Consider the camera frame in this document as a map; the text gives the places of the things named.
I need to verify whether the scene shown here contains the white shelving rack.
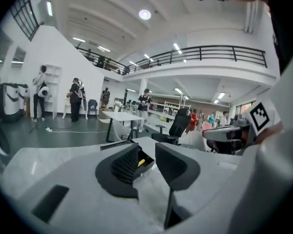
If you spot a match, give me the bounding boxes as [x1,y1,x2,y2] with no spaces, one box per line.
[148,100,192,122]

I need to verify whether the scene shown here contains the round ceiling lamp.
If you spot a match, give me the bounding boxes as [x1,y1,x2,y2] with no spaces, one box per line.
[138,9,152,20]

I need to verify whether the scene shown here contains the person's right forearm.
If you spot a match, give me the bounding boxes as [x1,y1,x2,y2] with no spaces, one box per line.
[255,122,284,145]

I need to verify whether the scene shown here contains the white table with black legs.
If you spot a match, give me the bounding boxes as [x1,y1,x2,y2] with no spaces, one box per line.
[103,111,145,142]

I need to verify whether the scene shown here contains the small dark chair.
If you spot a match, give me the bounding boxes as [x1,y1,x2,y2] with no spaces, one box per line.
[87,99,99,119]

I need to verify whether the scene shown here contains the white console table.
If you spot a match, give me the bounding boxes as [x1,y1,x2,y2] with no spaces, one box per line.
[63,97,89,120]

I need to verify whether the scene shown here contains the white open shelf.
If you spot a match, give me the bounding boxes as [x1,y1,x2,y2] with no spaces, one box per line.
[44,64,63,119]

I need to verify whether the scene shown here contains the person's black clothing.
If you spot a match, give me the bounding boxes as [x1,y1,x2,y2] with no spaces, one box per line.
[266,0,293,74]

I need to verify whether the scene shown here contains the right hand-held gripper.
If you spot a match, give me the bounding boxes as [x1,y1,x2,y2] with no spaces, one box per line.
[202,100,272,154]

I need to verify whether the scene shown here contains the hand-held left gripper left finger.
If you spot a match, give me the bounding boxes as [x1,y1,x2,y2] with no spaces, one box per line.
[95,142,140,200]

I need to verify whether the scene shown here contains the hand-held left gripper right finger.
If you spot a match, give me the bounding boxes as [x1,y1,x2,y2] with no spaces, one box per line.
[155,142,201,191]

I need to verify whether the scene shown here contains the black rectangular tray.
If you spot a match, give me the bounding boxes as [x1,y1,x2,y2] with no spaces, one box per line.
[100,139,156,180]

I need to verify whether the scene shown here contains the white round backpack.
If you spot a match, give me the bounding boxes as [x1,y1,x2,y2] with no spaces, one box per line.
[38,86,51,98]

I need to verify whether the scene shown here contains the white shell chair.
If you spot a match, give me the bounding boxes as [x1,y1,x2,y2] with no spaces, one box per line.
[180,130,209,153]
[114,124,138,141]

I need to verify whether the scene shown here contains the black metal railing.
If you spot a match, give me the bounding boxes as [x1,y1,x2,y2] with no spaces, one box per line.
[123,45,268,74]
[75,47,130,76]
[9,0,42,41]

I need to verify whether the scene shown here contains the black office chair with headrest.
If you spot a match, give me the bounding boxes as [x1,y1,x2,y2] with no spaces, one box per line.
[152,108,191,146]

